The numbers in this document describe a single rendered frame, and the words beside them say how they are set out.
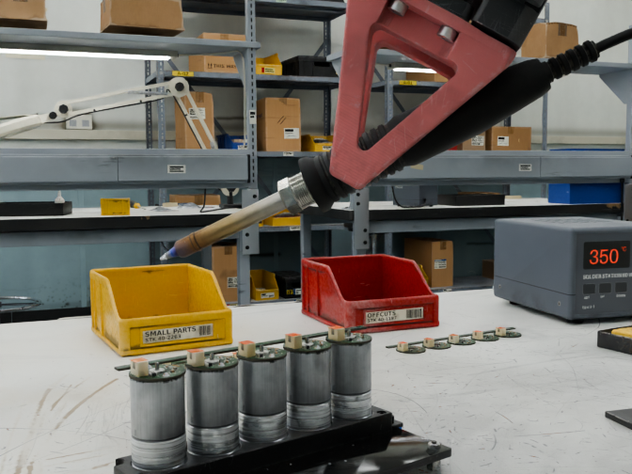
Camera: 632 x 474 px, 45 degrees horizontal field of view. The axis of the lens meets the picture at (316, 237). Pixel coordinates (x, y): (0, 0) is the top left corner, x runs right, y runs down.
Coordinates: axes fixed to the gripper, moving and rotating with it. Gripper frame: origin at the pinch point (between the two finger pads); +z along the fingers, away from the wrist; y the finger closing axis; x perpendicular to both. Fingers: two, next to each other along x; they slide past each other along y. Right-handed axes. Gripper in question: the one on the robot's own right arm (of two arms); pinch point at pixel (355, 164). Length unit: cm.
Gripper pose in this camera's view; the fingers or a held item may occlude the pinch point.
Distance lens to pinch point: 32.1
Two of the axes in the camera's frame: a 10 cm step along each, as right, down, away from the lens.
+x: 8.7, 4.9, -0.7
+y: -1.3, 0.9, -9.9
